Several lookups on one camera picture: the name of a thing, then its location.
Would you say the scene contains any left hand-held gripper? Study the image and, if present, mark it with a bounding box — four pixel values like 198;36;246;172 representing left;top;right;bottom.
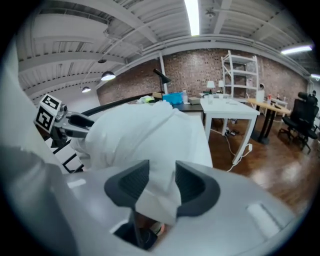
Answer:
33;93;96;149

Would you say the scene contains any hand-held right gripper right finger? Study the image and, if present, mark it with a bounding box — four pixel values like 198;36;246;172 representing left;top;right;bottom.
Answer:
154;160;296;256

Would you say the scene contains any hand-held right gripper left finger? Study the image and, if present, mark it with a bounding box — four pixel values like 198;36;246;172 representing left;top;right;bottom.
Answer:
62;159;151;256

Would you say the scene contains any white cloth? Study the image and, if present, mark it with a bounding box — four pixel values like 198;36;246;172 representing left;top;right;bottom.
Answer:
71;101;176;173

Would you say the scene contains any white pillowcase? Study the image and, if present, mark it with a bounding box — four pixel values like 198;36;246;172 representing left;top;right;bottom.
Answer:
109;107;214;226

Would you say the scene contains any black metal railing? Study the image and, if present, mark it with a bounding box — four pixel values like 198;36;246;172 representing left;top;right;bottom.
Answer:
43;94;154;174

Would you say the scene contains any black desk lamp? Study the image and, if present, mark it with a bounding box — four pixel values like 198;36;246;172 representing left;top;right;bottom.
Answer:
152;68;173;95

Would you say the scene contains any blue plastic bin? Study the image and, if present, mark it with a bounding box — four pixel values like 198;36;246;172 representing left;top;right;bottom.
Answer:
162;91;185;105

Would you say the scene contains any white side table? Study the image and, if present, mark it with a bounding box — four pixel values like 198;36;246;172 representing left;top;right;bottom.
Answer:
199;97;261;165

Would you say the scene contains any round wooden table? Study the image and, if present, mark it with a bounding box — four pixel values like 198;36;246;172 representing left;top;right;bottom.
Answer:
246;97;292;145

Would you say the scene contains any black office chair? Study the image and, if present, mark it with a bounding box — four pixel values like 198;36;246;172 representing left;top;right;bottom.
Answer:
278;91;320;154

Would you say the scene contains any white upright container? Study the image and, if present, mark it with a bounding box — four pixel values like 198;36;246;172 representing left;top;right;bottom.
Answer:
256;83;266;102

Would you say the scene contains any white shelf rack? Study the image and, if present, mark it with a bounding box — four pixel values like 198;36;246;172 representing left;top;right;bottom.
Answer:
220;49;260;101

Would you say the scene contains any ceiling tube light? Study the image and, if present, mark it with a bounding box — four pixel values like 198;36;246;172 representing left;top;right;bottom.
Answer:
184;0;201;37
280;45;314;56

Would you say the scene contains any white power cable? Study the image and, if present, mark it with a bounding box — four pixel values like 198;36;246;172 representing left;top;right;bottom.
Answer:
209;128;254;173

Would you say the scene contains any white wall pipe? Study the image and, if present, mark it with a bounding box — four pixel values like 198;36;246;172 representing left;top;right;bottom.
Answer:
158;51;166;95

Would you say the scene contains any dark top white frame table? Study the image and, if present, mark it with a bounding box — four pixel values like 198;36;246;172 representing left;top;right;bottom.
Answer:
172;101;205;126

